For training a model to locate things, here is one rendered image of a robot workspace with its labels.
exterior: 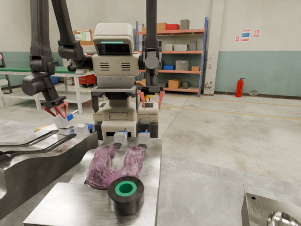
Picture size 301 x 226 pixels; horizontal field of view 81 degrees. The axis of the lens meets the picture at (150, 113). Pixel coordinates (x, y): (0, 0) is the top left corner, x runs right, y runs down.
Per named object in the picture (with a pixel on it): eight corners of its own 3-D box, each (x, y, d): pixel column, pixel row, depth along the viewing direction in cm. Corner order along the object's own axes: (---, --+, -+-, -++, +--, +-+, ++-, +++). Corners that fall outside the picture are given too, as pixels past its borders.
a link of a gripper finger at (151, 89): (165, 108, 75) (165, 87, 77) (148, 108, 75) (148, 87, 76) (163, 110, 82) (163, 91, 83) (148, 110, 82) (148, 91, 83)
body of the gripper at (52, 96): (56, 105, 76) (49, 89, 73) (41, 106, 80) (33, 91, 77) (67, 99, 81) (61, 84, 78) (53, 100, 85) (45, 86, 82)
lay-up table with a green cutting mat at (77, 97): (36, 96, 530) (29, 61, 497) (108, 102, 467) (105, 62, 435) (-3, 106, 427) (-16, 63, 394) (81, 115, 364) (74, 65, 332)
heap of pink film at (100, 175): (106, 147, 72) (105, 130, 69) (149, 149, 70) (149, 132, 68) (74, 196, 47) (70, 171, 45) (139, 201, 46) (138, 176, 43)
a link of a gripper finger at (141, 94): (155, 108, 75) (155, 87, 76) (138, 108, 75) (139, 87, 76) (155, 110, 82) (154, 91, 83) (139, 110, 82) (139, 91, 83)
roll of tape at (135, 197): (101, 211, 37) (100, 198, 36) (117, 185, 44) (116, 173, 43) (138, 219, 35) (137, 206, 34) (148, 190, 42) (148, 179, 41)
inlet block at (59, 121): (76, 115, 94) (72, 106, 92) (83, 115, 92) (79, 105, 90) (57, 128, 84) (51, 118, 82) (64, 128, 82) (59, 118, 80)
